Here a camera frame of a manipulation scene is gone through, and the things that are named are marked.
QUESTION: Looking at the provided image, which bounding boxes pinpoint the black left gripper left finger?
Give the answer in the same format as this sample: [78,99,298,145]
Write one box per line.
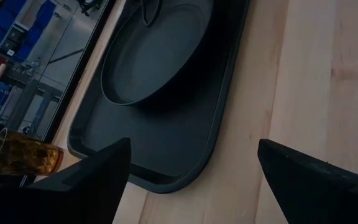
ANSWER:
[0,136,132,224]

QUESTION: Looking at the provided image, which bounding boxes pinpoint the grey table leg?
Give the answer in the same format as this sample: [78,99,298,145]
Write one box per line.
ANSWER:
[7,77,59,133]

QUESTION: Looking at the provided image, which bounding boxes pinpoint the black round plate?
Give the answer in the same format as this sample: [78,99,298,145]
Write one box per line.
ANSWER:
[100,0,214,106]

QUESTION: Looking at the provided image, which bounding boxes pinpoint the blue storage bins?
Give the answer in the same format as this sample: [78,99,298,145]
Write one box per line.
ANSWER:
[0,0,57,63]

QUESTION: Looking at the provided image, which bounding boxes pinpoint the amber faceted cup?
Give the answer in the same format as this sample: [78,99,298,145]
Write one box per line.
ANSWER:
[0,127,64,177]

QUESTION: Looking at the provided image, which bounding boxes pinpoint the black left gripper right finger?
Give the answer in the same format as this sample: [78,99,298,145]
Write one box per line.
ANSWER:
[257,138,358,224]

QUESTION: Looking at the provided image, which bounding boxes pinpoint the black plastic tray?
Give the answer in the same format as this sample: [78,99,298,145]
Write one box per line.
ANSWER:
[67,0,250,194]

